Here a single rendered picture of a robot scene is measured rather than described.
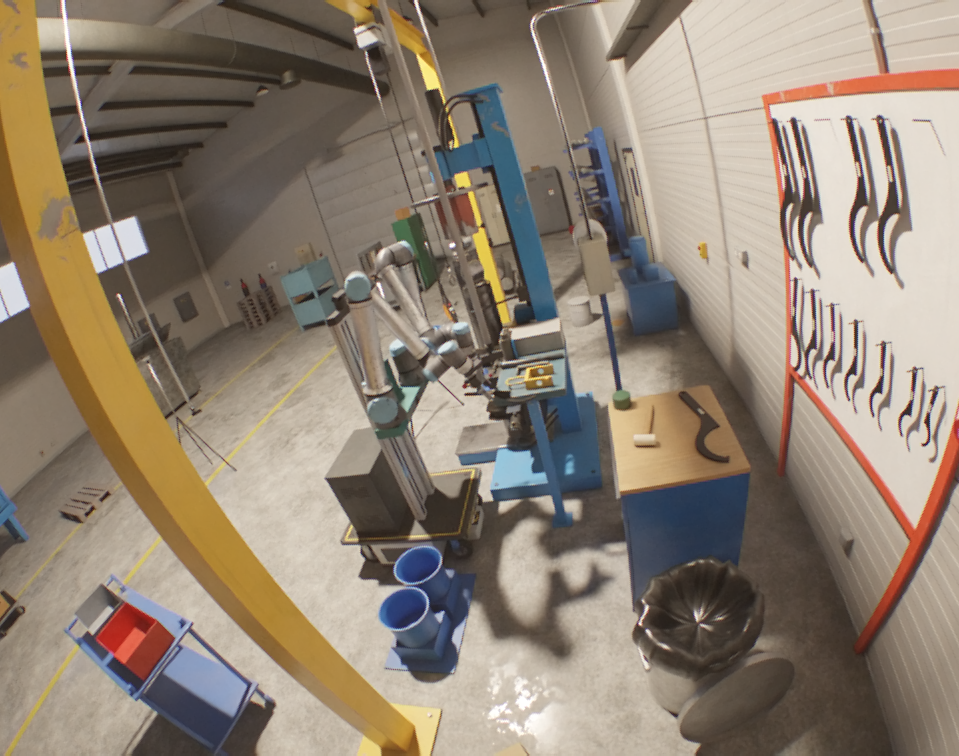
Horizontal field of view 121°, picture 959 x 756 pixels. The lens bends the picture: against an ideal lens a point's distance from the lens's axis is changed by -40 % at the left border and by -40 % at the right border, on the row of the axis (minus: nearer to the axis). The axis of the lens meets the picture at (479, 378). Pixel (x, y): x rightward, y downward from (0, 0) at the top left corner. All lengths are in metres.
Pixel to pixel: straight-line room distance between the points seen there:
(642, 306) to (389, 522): 3.72
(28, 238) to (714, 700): 2.65
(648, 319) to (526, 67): 10.07
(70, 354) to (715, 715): 2.52
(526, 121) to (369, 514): 12.29
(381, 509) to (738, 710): 2.32
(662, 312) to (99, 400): 5.20
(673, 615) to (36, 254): 2.40
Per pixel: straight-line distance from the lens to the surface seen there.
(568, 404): 3.64
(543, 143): 13.83
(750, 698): 2.22
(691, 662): 1.77
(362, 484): 2.87
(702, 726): 2.21
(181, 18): 9.90
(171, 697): 3.42
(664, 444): 2.15
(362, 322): 2.11
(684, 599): 2.05
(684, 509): 2.08
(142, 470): 1.30
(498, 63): 14.19
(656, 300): 5.40
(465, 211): 3.09
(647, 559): 2.29
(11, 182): 1.35
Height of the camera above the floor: 2.25
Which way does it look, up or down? 25 degrees down
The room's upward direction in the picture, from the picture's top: 18 degrees counter-clockwise
